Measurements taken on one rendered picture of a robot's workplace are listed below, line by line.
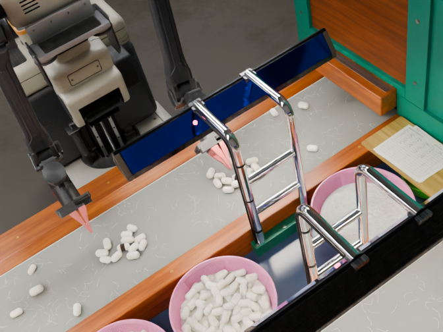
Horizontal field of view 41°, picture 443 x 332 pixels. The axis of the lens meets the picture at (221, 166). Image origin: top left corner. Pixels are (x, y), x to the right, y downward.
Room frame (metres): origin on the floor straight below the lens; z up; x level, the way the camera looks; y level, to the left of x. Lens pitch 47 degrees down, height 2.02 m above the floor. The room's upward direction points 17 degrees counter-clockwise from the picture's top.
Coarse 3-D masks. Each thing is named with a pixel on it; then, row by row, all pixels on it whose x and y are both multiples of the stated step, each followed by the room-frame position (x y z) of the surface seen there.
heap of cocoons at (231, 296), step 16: (224, 272) 0.84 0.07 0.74; (240, 272) 0.83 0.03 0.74; (192, 288) 0.83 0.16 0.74; (208, 288) 0.82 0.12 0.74; (224, 288) 0.81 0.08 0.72; (240, 288) 0.79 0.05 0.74; (256, 288) 0.77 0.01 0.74; (192, 304) 0.78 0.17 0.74; (208, 304) 0.77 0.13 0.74; (224, 304) 0.75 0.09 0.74; (240, 304) 0.74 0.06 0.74; (256, 304) 0.73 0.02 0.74; (192, 320) 0.74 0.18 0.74; (208, 320) 0.74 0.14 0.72; (224, 320) 0.71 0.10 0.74; (240, 320) 0.71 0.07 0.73; (256, 320) 0.69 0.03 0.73
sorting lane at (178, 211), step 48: (336, 96) 1.35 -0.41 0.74; (240, 144) 1.27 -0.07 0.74; (288, 144) 1.21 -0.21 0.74; (336, 144) 1.15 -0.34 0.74; (144, 192) 1.20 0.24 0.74; (192, 192) 1.14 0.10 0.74; (240, 192) 1.09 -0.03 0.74; (96, 240) 1.07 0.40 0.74; (192, 240) 0.97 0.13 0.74; (0, 288) 1.01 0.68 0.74; (48, 288) 0.96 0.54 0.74; (96, 288) 0.92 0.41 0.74
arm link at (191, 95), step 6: (198, 84) 1.28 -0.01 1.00; (168, 90) 1.27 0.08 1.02; (192, 90) 1.20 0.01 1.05; (198, 90) 1.19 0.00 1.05; (174, 96) 1.25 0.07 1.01; (186, 96) 1.21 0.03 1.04; (192, 96) 1.18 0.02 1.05; (198, 96) 1.18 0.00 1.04; (204, 96) 1.18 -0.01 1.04; (174, 102) 1.24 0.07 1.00; (180, 102) 1.23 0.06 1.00; (186, 102) 1.21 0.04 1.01; (174, 108) 1.25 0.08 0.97
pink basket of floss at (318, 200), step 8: (352, 168) 1.02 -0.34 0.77; (376, 168) 1.00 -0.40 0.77; (336, 176) 1.02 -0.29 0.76; (344, 176) 1.02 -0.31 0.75; (352, 176) 1.02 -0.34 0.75; (384, 176) 0.98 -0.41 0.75; (392, 176) 0.96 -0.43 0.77; (320, 184) 1.00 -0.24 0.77; (328, 184) 1.01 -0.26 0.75; (336, 184) 1.01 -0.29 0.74; (344, 184) 1.01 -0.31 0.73; (400, 184) 0.93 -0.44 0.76; (320, 192) 0.99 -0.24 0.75; (328, 192) 1.00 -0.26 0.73; (408, 192) 0.90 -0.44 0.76; (312, 200) 0.96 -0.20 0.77; (320, 200) 0.98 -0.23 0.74; (320, 208) 0.96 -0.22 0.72
